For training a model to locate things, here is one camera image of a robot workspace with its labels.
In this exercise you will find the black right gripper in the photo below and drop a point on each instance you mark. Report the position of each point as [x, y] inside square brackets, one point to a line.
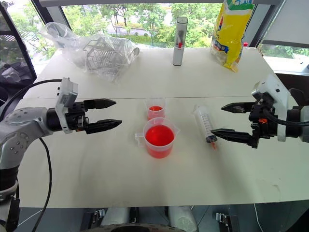
[262, 125]

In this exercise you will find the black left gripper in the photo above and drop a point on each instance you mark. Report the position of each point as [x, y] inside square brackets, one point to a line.
[77, 116]

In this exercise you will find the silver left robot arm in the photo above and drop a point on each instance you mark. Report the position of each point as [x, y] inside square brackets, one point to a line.
[21, 123]

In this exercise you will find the clear plastic syringe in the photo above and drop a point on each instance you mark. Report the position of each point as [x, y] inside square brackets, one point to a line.
[204, 118]

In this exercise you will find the small clear measuring cup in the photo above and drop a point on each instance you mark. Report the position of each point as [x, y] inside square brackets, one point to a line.
[156, 110]

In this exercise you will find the large beaker red liquid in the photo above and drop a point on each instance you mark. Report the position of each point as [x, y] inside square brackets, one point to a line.
[159, 140]

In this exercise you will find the red bottle cap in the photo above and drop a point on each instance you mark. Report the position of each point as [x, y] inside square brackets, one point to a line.
[245, 44]

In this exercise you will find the clear plastic bag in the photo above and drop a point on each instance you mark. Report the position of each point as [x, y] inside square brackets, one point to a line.
[62, 41]

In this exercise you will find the yellow snack bag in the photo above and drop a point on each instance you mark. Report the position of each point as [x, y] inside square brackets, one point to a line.
[231, 33]

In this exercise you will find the white cylindrical container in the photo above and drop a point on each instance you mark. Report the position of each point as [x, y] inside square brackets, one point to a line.
[179, 48]

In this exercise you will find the metal latch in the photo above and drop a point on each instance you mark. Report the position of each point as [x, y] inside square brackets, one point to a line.
[99, 213]
[222, 216]

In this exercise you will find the grey rounded cylinder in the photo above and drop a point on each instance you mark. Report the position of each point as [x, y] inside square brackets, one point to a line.
[182, 217]
[114, 216]

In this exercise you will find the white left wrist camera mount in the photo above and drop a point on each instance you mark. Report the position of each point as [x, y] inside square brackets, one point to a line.
[66, 93]

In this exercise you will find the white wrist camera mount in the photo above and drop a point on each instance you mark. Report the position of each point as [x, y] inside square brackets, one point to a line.
[280, 96]
[66, 93]

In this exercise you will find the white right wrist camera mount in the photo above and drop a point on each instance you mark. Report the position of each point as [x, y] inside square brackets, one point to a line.
[280, 96]

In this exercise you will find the black frame structure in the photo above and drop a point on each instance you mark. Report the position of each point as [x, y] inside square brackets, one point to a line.
[23, 53]

